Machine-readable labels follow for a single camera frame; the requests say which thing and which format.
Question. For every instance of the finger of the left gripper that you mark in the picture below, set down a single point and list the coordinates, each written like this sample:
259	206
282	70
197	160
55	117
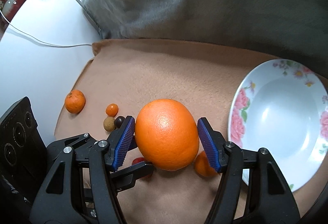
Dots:
126	178

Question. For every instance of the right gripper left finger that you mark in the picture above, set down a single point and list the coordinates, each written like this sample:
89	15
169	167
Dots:
123	141

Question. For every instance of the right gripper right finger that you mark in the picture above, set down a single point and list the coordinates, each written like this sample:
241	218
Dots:
269	198

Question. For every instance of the red cherry tomato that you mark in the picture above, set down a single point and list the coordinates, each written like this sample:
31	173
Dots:
139	160

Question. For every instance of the brown longan fruit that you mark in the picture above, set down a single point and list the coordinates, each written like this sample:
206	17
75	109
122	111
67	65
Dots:
109	124

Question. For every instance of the dark cherry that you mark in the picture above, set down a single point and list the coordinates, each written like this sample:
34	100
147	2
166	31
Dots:
119	121

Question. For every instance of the large orange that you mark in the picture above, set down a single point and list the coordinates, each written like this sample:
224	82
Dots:
166	134

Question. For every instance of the tangerine with green stem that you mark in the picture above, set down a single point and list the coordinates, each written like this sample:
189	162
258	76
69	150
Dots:
75	101

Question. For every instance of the small mandarin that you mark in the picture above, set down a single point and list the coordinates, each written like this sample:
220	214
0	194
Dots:
202	166

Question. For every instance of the small orange kumquat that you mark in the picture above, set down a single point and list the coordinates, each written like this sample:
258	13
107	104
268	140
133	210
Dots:
112	110

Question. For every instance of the floral white plate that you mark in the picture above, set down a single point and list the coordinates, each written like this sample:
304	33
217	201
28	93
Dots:
281	105

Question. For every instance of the tan fleece blanket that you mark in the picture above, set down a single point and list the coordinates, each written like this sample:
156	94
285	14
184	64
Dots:
132	73

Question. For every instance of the red white ceramic jar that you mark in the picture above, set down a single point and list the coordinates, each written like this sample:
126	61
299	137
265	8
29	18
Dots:
10	7

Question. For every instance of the grey sofa cushion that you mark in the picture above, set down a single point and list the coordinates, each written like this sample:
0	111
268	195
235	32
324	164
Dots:
292	29

